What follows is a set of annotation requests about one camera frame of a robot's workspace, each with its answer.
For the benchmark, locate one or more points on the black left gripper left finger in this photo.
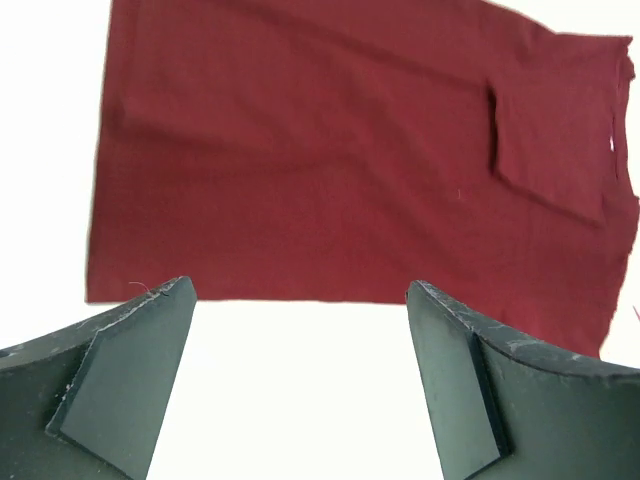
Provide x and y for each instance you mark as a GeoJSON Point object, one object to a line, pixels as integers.
{"type": "Point", "coordinates": [88, 401]}

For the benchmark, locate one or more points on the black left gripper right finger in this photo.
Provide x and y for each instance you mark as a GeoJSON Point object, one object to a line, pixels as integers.
{"type": "Point", "coordinates": [505, 405]}

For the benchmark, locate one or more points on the dark red t shirt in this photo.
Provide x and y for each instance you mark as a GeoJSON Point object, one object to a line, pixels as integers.
{"type": "Point", "coordinates": [338, 150]}

